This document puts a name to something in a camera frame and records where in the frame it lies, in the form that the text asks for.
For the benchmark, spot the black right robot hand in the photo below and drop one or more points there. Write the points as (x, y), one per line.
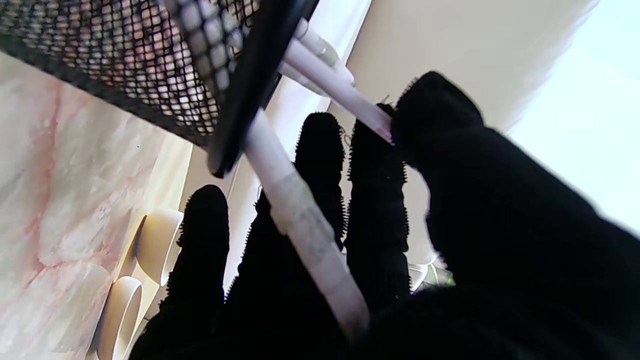
(500, 250)

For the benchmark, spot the black mesh brush holder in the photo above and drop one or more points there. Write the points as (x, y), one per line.
(125, 55)

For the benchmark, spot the wooden bowl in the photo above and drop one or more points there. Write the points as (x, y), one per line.
(160, 240)

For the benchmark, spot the flat wooden tray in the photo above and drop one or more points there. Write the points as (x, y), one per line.
(120, 315)

